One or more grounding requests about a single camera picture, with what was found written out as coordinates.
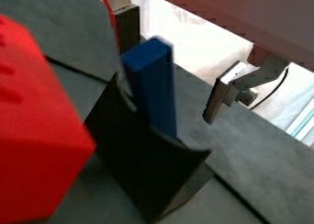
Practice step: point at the blue rectangular bar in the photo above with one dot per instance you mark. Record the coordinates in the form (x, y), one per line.
(148, 68)

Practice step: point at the black curved fixture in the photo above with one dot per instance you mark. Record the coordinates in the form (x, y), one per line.
(159, 171)

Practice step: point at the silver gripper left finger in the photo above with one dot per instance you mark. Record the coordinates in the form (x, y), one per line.
(124, 15)

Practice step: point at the red shape-sorting board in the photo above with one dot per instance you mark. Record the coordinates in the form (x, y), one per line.
(44, 142)

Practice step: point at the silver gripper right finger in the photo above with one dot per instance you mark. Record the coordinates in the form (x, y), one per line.
(235, 83)

